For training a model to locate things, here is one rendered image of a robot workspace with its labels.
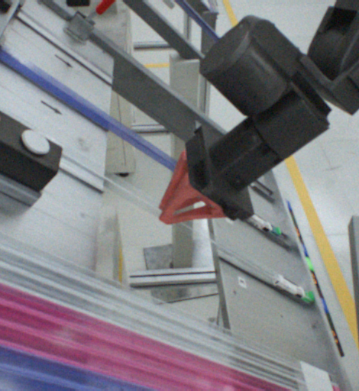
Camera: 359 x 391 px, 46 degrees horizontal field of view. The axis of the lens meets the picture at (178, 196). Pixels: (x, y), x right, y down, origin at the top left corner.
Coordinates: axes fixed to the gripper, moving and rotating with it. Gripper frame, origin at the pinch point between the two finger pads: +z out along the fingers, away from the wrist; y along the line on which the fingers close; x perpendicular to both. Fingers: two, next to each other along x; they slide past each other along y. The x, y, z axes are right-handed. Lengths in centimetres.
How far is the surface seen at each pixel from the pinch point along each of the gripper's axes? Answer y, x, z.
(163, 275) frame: -34, 43, 45
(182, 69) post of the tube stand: -55, 12, 4
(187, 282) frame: -32, 48, 41
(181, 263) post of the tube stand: -55, 63, 56
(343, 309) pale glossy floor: -38, 108, 25
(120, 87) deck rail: -30.3, -3.8, 5.5
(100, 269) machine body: -15.1, 12.7, 31.0
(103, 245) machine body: -20.8, 12.9, 30.9
